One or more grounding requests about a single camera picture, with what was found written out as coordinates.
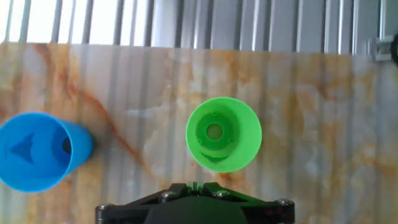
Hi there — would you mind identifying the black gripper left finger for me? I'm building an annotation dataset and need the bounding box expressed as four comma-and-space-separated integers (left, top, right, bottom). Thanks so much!
95, 181, 195, 224

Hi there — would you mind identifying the metal pole stand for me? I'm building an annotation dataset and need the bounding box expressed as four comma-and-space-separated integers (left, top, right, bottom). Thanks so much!
366, 34, 398, 66

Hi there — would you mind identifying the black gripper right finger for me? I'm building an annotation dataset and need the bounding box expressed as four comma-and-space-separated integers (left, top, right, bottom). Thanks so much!
195, 181, 295, 224

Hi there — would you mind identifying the green plastic cup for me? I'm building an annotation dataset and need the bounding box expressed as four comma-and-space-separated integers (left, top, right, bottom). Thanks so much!
185, 96, 262, 174

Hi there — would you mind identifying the blue plastic cup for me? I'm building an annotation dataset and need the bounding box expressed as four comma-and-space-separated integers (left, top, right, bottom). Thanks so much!
0, 111, 95, 194

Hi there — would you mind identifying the marble pattern mat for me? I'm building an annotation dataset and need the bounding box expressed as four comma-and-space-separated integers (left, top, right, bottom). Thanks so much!
0, 42, 398, 224

